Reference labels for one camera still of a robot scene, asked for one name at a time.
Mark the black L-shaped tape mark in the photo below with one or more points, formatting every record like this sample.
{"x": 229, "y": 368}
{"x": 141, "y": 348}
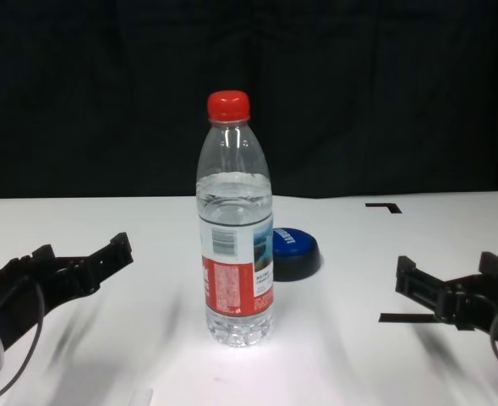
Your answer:
{"x": 390, "y": 206}

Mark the clear water bottle red cap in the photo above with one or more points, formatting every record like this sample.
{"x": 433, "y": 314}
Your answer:
{"x": 236, "y": 279}

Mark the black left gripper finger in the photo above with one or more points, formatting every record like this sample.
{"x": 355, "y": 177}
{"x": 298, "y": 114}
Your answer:
{"x": 105, "y": 262}
{"x": 41, "y": 254}

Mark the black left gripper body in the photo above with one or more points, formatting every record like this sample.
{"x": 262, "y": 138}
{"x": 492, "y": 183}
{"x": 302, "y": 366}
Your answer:
{"x": 41, "y": 287}

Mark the black backdrop cloth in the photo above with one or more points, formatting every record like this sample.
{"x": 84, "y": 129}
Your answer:
{"x": 105, "y": 84}

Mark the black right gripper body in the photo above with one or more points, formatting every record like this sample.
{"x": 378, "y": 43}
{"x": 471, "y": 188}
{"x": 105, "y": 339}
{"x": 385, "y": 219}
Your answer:
{"x": 472, "y": 304}

